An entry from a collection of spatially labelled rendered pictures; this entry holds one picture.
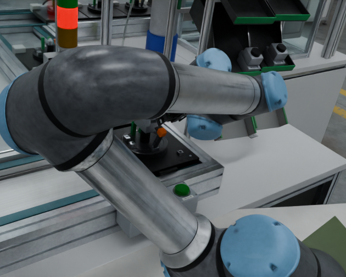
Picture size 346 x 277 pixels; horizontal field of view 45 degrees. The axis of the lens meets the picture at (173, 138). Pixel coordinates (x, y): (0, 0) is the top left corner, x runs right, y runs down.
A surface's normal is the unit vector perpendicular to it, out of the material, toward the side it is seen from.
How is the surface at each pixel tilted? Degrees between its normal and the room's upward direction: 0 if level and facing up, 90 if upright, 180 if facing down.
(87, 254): 0
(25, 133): 104
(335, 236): 48
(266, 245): 42
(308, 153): 0
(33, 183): 0
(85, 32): 90
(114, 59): 28
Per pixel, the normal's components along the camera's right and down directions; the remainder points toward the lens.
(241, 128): 0.39, -0.23
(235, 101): 0.66, 0.55
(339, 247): -0.62, -0.54
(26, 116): -0.52, 0.37
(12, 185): 0.13, -0.85
